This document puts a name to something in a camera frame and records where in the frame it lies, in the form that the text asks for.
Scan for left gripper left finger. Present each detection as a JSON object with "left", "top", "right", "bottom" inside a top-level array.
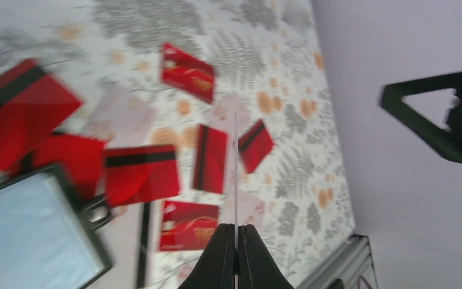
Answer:
[{"left": 179, "top": 223, "right": 235, "bottom": 289}]

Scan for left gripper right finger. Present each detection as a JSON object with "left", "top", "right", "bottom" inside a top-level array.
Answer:
[{"left": 236, "top": 225, "right": 294, "bottom": 289}]

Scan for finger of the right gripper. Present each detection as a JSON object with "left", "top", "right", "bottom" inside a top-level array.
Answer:
[{"left": 380, "top": 72, "right": 462, "bottom": 164}]

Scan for black leather card holder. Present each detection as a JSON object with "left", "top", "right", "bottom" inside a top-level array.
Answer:
[{"left": 0, "top": 163, "right": 113, "bottom": 288}]

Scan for red chip card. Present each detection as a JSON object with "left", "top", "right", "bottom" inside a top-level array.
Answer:
[{"left": 158, "top": 200, "right": 219, "bottom": 252}]

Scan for white card red circle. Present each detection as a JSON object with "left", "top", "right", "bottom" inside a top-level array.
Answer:
[{"left": 135, "top": 202, "right": 155, "bottom": 288}]

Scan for red card black stripe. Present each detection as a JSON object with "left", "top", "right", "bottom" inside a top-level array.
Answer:
[{"left": 103, "top": 144, "right": 181, "bottom": 207}]

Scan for white floral card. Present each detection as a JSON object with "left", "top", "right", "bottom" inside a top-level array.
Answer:
[{"left": 82, "top": 82, "right": 158, "bottom": 148}]

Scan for red VIP card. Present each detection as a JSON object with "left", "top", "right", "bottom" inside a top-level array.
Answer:
[{"left": 161, "top": 43, "right": 217, "bottom": 104}]

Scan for red card left pair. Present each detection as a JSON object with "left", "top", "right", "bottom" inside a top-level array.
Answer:
[{"left": 0, "top": 58, "right": 104, "bottom": 200}]

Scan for floral patterned table mat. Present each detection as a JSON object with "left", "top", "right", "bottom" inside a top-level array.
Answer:
[{"left": 0, "top": 1, "right": 355, "bottom": 287}]

